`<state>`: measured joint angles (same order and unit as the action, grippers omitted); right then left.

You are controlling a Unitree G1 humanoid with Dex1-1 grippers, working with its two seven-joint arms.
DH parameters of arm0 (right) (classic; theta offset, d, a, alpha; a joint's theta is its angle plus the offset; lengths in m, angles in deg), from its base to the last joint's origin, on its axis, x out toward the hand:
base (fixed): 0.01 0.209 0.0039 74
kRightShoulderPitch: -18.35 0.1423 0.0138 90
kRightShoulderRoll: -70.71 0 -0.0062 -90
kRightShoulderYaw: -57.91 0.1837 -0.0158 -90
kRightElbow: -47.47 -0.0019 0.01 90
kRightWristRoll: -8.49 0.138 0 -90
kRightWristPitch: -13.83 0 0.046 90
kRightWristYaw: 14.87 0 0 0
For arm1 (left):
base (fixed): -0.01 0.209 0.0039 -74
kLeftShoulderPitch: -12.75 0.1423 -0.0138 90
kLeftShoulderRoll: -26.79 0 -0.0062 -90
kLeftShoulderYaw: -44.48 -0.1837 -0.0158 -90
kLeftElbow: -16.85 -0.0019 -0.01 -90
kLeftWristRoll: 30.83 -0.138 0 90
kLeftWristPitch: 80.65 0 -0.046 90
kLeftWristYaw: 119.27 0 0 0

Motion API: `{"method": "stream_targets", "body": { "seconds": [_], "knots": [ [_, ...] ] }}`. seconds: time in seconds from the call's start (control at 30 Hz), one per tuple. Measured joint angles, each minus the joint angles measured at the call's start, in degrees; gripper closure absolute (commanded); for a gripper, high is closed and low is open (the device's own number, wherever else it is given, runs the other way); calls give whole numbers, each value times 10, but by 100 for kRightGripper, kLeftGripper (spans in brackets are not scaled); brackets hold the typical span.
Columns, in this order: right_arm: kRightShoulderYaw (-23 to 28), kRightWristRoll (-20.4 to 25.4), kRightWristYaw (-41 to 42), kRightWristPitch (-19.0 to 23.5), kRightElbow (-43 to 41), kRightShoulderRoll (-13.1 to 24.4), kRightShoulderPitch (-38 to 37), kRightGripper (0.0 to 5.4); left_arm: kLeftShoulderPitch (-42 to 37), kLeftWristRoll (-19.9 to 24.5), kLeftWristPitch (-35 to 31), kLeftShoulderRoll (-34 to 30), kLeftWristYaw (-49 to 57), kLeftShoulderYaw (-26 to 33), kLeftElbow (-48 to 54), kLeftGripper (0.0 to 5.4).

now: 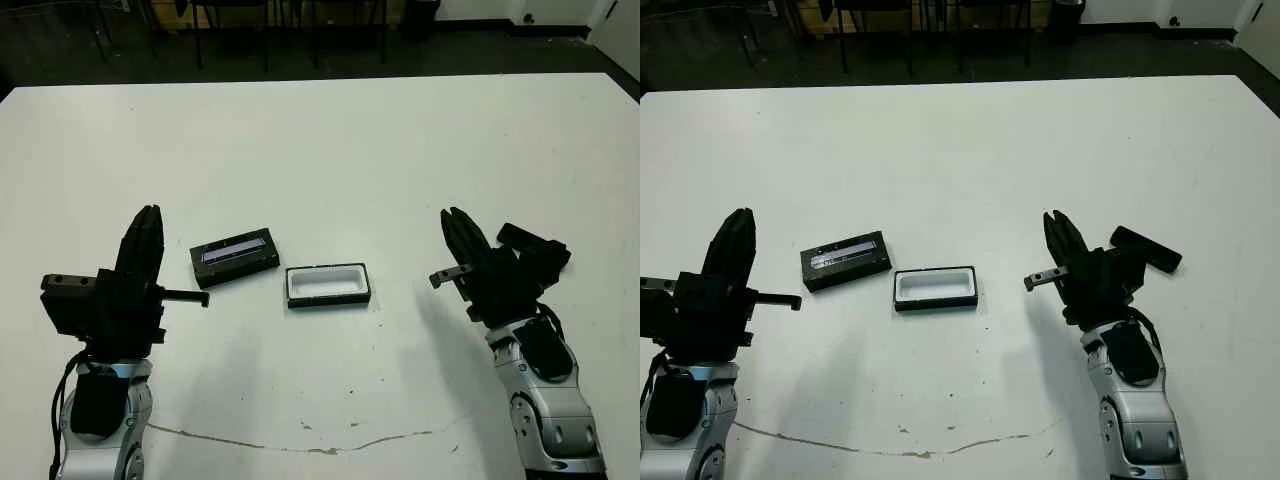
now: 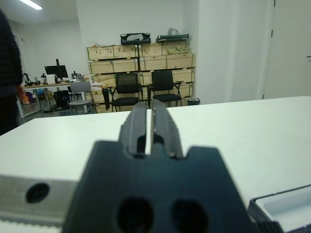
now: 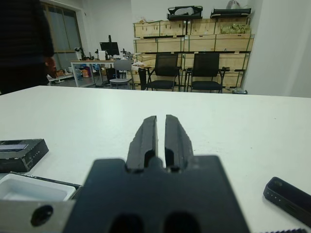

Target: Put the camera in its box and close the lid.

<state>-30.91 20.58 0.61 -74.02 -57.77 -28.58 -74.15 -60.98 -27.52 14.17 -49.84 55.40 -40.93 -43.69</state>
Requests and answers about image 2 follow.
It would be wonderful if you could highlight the grey case on crates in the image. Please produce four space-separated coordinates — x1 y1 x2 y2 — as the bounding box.
155 33 190 43

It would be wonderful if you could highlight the black open hard case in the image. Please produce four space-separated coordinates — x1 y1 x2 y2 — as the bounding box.
120 33 153 46

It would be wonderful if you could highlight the black computer tower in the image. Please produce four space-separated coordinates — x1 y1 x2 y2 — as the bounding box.
53 90 71 109

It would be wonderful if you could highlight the ceiling light strip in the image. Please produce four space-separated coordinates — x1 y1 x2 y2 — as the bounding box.
18 0 43 11

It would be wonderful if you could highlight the black padded office chair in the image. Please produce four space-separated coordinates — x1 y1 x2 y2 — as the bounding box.
147 70 184 107

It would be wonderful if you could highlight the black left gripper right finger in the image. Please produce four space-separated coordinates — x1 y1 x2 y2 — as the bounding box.
150 100 255 233

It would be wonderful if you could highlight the black computer monitor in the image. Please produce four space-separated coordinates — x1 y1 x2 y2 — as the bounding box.
44 65 69 77

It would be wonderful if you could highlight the orange bag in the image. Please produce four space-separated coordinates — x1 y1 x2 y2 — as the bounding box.
21 93 34 105

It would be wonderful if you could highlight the white door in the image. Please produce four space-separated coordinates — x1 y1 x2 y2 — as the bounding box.
263 0 311 100

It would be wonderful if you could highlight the black stand pole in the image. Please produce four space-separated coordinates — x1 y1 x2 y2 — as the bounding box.
137 43 142 73

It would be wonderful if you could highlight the black hanging bag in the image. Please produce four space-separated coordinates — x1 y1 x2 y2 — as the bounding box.
102 87 111 111

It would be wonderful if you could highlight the person in dark clothes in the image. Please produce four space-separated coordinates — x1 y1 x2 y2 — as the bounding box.
0 8 24 136

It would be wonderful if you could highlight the wooden top desk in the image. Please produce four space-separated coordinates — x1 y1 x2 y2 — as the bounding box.
20 81 89 115

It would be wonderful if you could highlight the black box base white inset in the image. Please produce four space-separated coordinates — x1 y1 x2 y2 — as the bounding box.
247 183 311 231

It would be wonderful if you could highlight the black mesh back chair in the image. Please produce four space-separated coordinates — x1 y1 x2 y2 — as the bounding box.
110 72 144 113

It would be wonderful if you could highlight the wooden shipping crate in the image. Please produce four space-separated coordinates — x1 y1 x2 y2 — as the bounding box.
174 82 195 106
85 84 117 114
142 69 195 84
87 59 140 75
140 54 196 71
86 44 140 61
140 43 195 57
91 72 141 85

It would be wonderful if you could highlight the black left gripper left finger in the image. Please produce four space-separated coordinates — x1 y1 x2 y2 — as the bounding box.
62 101 156 233

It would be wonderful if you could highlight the grey stool chair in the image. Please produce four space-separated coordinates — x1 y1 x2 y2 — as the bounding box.
69 81 93 115

